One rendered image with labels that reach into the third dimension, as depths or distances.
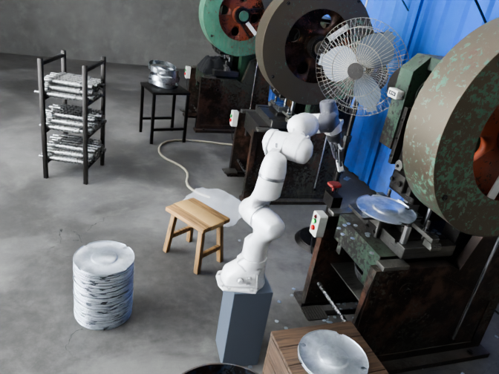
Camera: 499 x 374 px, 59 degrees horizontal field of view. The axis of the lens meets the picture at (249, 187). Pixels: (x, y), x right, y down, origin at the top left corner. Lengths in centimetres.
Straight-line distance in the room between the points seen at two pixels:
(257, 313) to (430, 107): 115
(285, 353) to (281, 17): 211
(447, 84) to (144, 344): 177
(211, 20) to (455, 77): 345
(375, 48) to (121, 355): 214
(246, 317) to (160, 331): 53
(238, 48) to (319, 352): 360
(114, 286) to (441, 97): 165
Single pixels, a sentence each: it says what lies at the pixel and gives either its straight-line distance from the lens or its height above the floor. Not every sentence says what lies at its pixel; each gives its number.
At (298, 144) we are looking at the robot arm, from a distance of 179.
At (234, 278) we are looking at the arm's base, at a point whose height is 51.
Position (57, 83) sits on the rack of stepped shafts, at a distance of 369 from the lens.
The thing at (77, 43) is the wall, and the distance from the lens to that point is 829.
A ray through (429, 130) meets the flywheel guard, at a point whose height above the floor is 132.
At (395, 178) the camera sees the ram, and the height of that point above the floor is 94.
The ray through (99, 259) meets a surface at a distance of 232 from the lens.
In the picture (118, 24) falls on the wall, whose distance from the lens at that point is 824.
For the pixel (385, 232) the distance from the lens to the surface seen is 224.
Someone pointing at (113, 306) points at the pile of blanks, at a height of 14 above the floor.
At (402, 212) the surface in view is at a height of 78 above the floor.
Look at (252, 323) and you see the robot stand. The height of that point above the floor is 27.
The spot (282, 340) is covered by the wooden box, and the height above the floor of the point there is 35.
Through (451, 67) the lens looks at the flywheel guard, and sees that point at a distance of 166.
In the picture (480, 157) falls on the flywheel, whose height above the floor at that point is 123.
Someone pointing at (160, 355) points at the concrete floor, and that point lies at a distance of 232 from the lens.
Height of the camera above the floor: 170
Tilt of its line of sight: 25 degrees down
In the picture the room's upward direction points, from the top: 10 degrees clockwise
